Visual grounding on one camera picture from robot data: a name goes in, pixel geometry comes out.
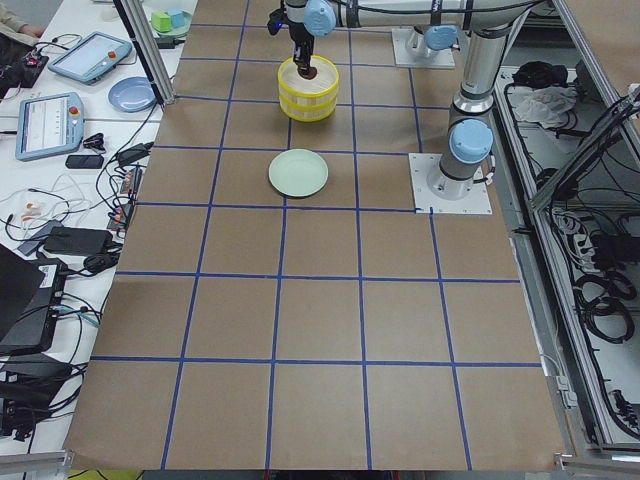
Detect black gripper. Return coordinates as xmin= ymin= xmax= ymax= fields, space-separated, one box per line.
xmin=292 ymin=29 xmax=314 ymax=68

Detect brown bun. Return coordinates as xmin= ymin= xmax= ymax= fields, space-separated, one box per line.
xmin=297 ymin=66 xmax=317 ymax=80

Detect yellow steamer layer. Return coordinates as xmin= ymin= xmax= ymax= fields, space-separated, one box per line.
xmin=279 ymin=91 xmax=337 ymax=123
xmin=277 ymin=55 xmax=339 ymax=99

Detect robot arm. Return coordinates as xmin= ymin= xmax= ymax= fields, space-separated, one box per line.
xmin=405 ymin=25 xmax=458 ymax=57
xmin=267 ymin=0 xmax=537 ymax=200

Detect light green plate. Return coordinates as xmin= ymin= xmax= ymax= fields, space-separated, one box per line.
xmin=268 ymin=149 xmax=329 ymax=198

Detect green and blue blocks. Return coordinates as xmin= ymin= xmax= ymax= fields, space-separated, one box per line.
xmin=150 ymin=8 xmax=186 ymax=33

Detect blue plate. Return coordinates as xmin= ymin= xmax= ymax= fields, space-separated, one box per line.
xmin=108 ymin=76 xmax=156 ymax=113

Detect far teach pendant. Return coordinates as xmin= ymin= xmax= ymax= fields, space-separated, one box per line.
xmin=48 ymin=32 xmax=133 ymax=84

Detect teach pendant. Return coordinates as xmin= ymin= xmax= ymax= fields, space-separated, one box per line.
xmin=15 ymin=92 xmax=84 ymax=162
xmin=48 ymin=32 xmax=133 ymax=84

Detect white cloth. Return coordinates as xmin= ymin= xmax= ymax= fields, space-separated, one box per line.
xmin=514 ymin=86 xmax=578 ymax=129

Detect near teach pendant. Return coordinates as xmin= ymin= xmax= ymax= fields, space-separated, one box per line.
xmin=15 ymin=92 xmax=84 ymax=162

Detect black power brick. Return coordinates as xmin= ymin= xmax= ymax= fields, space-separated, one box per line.
xmin=43 ymin=227 xmax=113 ymax=256

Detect black laptop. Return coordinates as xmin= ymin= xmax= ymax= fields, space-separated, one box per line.
xmin=1 ymin=246 xmax=67 ymax=356

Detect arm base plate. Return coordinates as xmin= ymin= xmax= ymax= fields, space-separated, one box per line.
xmin=391 ymin=25 xmax=458 ymax=69
xmin=408 ymin=153 xmax=493 ymax=215

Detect aluminium frame post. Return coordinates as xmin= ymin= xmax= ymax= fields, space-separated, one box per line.
xmin=114 ymin=0 xmax=175 ymax=108

